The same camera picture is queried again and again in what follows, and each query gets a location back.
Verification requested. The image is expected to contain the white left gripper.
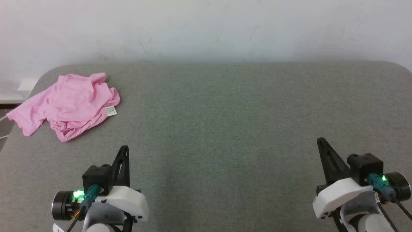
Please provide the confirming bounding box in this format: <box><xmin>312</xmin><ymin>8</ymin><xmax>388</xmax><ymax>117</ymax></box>
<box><xmin>90</xmin><ymin>145</ymin><xmax>149</xmax><ymax>225</ymax></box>

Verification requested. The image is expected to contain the teal plug left camera cable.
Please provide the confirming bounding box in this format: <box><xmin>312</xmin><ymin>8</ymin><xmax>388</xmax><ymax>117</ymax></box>
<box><xmin>66</xmin><ymin>184</ymin><xmax>101</xmax><ymax>232</ymax></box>

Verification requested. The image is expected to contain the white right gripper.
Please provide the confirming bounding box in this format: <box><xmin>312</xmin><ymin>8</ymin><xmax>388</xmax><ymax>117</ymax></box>
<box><xmin>313</xmin><ymin>137</ymin><xmax>376</xmax><ymax>219</ymax></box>

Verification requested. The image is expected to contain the teal plug right camera cable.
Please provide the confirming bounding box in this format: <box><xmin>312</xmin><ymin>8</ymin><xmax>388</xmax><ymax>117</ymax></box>
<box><xmin>367</xmin><ymin>173</ymin><xmax>412</xmax><ymax>220</ymax></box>

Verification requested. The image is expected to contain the pink t-shirt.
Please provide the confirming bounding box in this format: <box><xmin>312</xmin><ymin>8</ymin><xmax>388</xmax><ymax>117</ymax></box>
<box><xmin>6</xmin><ymin>72</ymin><xmax>121</xmax><ymax>143</ymax></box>

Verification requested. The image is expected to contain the grey fabric sofa cushion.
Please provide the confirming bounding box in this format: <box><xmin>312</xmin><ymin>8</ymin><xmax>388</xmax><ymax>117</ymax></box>
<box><xmin>0</xmin><ymin>61</ymin><xmax>412</xmax><ymax>232</ymax></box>

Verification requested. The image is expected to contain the teal plug camera cable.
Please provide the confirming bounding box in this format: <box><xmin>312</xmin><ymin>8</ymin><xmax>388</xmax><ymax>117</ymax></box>
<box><xmin>367</xmin><ymin>173</ymin><xmax>412</xmax><ymax>220</ymax></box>
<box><xmin>66</xmin><ymin>184</ymin><xmax>101</xmax><ymax>232</ymax></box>

